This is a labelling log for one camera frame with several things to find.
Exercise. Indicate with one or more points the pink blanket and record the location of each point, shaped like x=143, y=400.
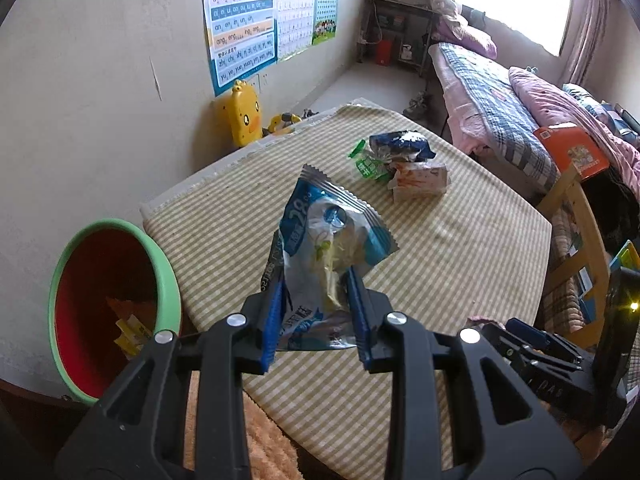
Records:
x=551, y=106

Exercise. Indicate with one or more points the pink pillow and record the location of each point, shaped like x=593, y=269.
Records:
x=454, y=28

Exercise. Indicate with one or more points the pink curtain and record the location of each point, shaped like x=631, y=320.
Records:
x=592, y=19

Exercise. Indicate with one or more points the wooden chair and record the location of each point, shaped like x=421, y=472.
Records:
x=590, y=255

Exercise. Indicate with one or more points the blue pinyin wall poster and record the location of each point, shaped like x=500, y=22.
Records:
x=241, y=37

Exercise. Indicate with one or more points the green small wrapper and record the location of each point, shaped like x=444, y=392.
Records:
x=367, y=164

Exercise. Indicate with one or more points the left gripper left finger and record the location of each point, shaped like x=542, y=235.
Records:
x=176, y=410

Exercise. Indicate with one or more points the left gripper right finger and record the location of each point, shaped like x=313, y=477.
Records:
x=458, y=410

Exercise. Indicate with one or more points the yellow duck toy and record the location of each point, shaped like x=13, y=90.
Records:
x=240, y=113

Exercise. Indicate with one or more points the blue white snack bag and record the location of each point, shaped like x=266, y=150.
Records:
x=324, y=232

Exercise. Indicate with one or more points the green bordered poster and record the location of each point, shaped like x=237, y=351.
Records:
x=325, y=20

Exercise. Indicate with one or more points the shoes on floor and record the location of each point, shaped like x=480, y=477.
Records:
x=419, y=107

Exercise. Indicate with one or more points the dark blue snack wrapper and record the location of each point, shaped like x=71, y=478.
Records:
x=403, y=145

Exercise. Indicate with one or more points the plaid bed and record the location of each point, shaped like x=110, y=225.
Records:
x=487, y=119

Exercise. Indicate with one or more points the orange book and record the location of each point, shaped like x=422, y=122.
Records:
x=570, y=146

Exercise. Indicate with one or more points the yellow toy vehicle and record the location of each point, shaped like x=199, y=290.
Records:
x=281, y=124

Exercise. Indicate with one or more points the white chart poster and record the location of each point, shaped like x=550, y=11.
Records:
x=295, y=24

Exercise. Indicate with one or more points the dark shelf rack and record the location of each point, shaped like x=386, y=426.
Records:
x=396, y=33

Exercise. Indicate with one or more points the green red trash bin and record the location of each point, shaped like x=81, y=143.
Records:
x=112, y=289

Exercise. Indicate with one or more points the checkered table cloth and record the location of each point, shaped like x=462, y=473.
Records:
x=479, y=249

